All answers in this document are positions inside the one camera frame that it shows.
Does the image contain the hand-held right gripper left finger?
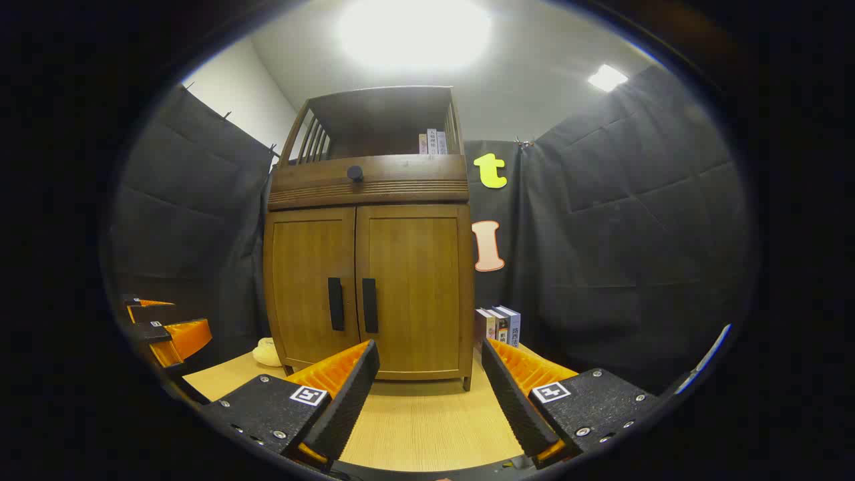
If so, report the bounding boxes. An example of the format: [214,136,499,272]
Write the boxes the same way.
[200,339,381,468]

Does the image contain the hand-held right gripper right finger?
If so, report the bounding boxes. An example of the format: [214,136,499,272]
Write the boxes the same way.
[481,337,662,468]

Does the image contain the black door handle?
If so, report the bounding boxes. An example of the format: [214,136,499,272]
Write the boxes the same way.
[361,278,379,334]
[327,277,346,332]

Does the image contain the wooden shoe cabinet door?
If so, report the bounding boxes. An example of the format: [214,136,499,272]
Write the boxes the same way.
[264,206,358,369]
[355,204,475,381]

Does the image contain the wooden double-door shoe cabinet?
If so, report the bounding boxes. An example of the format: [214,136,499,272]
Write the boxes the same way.
[263,86,476,391]

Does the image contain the wooden cabinet drawer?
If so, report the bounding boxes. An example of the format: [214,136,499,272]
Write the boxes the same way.
[267,155,470,211]

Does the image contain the dark book with coloured spine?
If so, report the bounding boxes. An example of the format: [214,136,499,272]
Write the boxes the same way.
[488,307,510,345]

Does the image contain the cream-coloured soft object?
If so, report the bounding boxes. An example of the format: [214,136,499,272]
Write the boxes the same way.
[252,337,285,367]

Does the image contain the black backdrop cloth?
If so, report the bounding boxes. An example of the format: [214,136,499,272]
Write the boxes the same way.
[107,86,280,385]
[463,63,759,395]

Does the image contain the small ceiling light panel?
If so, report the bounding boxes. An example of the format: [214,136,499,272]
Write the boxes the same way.
[588,64,629,92]

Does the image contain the large ceiling light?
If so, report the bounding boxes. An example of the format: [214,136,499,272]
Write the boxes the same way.
[337,0,492,71]

